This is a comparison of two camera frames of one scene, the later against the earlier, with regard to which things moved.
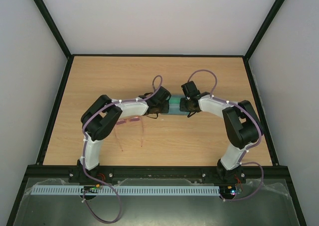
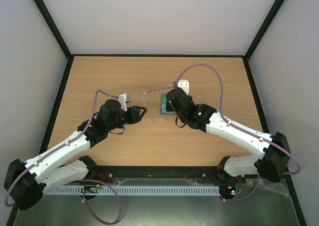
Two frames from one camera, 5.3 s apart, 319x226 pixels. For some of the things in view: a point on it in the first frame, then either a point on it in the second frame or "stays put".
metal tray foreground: x=264 y=202 stays put
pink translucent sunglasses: x=124 y=121 -> x=156 y=88
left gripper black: x=165 y=109 -> x=134 y=112
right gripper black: x=183 y=105 -> x=171 y=106
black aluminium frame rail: x=70 y=172 stays put
